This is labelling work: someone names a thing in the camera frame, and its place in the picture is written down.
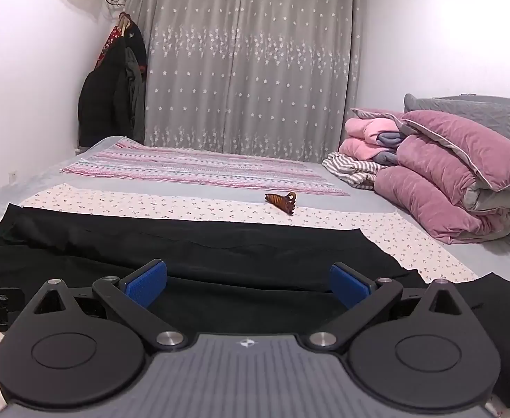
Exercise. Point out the pink folded blanket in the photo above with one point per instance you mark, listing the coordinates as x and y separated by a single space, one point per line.
363 133

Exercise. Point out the mauve folded quilt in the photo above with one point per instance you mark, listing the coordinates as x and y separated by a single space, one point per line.
429 200

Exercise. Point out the pink striped blanket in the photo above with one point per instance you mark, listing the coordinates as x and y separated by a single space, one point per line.
194 167

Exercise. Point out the grey-blue folded cloth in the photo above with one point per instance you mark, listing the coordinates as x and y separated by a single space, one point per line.
387 141

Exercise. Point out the black pants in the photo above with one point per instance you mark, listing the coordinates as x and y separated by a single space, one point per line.
194 239

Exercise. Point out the black cloth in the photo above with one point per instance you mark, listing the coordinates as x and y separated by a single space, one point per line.
507 313

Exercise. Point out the floral cherry bed sheet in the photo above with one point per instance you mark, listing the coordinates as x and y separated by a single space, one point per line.
368 202

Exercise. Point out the grey star print curtain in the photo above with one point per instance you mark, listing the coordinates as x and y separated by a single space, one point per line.
246 74

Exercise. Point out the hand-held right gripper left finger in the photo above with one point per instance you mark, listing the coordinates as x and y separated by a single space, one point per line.
146 286

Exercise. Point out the grey hanging garment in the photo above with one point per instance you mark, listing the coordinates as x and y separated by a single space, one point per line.
135 96

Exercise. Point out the wooden clothes hanger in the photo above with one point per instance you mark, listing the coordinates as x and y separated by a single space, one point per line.
124 19

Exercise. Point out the dark hanging garment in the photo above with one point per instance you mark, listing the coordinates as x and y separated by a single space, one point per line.
136 41

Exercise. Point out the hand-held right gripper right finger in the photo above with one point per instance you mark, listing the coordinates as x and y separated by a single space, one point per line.
346 286

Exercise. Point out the cherry print bed sheet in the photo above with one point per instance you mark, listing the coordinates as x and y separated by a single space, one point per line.
194 200

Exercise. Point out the red floral hanging garment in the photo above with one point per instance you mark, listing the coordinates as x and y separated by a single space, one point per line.
109 41

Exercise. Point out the brown hair claw clip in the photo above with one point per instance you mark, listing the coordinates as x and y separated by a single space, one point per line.
281 201

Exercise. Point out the mauve pillow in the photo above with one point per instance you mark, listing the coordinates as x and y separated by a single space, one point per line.
463 139

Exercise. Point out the black hanging coat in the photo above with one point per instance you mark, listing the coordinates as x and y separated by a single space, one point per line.
102 96

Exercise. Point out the grey quilted headboard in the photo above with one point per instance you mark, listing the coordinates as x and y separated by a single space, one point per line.
476 111

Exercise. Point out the grey white striped cloth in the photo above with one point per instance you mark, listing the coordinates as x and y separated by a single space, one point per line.
350 167

